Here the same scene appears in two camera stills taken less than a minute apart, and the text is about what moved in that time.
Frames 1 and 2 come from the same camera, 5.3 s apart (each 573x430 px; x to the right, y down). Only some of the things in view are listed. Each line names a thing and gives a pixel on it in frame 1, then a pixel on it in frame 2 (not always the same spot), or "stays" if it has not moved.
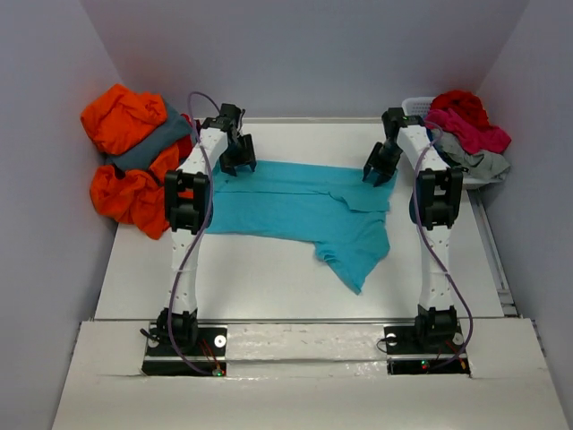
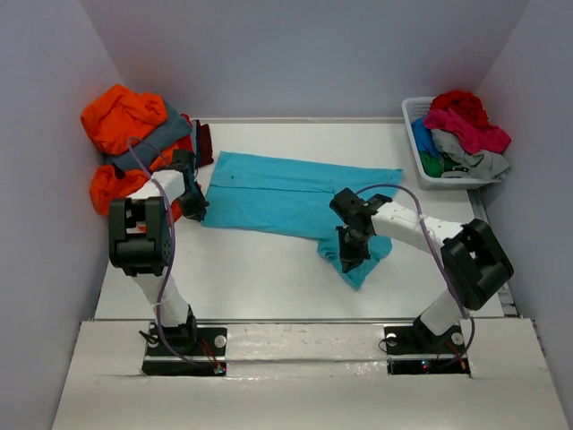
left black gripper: (249, 158) -> (198, 210)
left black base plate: (185, 350) stays
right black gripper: (375, 161) -> (351, 259)
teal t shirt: (335, 210) stays
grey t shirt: (483, 166) stays
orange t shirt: (113, 115) stays
